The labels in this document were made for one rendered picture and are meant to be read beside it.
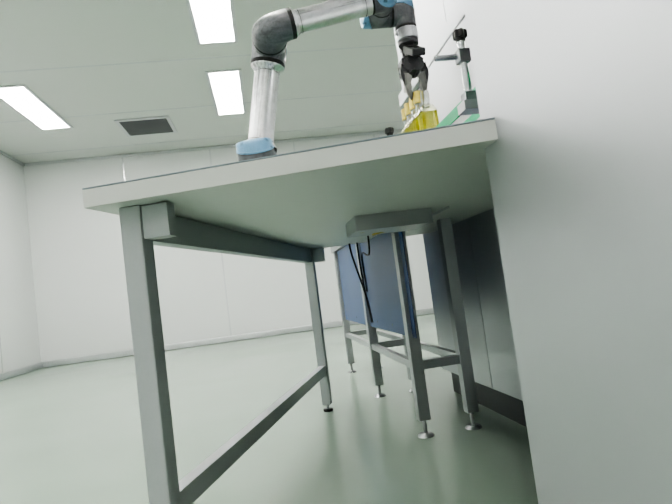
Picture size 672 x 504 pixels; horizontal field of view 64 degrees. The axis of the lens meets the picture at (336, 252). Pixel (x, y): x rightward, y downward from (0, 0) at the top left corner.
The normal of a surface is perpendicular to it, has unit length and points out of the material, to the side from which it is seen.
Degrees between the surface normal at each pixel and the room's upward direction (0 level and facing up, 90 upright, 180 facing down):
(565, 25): 90
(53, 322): 90
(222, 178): 90
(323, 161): 90
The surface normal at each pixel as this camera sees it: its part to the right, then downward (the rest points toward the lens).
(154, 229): -0.16, -0.04
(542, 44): -0.98, 0.12
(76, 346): 0.13, -0.08
